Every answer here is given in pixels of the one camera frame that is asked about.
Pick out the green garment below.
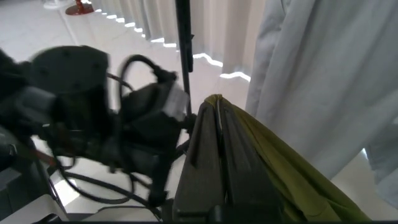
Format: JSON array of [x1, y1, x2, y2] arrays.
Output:
[[203, 93, 371, 222]]

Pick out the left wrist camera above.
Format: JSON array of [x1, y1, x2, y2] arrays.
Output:
[[119, 70, 191, 147]]

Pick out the pale grey shorts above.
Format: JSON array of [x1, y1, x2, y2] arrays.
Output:
[[244, 0, 398, 210]]

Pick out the white round-base stand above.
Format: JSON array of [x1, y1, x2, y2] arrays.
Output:
[[42, 0, 74, 9]]

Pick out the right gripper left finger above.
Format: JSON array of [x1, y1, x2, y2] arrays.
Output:
[[172, 101, 226, 222]]

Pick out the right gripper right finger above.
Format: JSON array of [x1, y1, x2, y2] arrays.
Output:
[[218, 99, 284, 222]]

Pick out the black clothes rack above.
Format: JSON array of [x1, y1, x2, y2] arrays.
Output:
[[174, 0, 196, 118]]

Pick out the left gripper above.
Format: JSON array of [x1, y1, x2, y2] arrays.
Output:
[[107, 113, 198, 208]]

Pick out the brown round-base stand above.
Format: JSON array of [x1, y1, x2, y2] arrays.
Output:
[[65, 0, 95, 16]]

